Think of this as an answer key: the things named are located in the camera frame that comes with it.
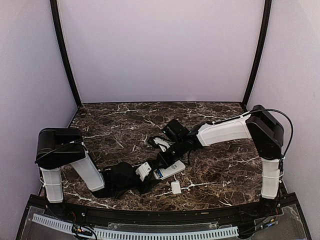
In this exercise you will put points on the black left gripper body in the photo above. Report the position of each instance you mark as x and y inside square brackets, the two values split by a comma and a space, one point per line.
[145, 187]

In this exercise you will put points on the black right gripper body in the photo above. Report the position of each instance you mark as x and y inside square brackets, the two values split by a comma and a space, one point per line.
[173, 157]

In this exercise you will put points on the blue battery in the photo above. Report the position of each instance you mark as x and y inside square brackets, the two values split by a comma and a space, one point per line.
[158, 174]

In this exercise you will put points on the white remote control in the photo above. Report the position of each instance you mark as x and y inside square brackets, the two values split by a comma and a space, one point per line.
[176, 168]

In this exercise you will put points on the white battery cover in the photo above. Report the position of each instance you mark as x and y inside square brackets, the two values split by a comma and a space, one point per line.
[176, 187]

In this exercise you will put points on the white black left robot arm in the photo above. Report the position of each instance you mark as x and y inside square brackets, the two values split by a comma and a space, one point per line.
[58, 147]

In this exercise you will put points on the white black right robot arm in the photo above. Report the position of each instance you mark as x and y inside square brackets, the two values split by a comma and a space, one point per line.
[259, 125]

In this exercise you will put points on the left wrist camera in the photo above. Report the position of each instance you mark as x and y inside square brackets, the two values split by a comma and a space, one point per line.
[144, 171]

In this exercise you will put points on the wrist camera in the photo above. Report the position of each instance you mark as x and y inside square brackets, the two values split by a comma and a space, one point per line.
[144, 171]
[159, 143]

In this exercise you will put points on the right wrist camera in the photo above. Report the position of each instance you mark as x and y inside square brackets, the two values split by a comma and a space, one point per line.
[159, 143]

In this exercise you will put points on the white slotted cable duct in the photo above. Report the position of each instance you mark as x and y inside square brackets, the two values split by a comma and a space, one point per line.
[118, 231]

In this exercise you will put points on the black front rail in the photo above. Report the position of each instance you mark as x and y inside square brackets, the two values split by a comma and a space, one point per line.
[243, 215]

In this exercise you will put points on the black right corner frame post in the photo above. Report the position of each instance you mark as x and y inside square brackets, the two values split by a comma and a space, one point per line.
[258, 53]

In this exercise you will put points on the black corner frame post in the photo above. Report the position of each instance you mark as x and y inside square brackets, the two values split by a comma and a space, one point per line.
[258, 53]
[63, 52]

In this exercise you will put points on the black left corner frame post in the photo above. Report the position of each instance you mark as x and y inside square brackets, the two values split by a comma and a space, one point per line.
[63, 52]

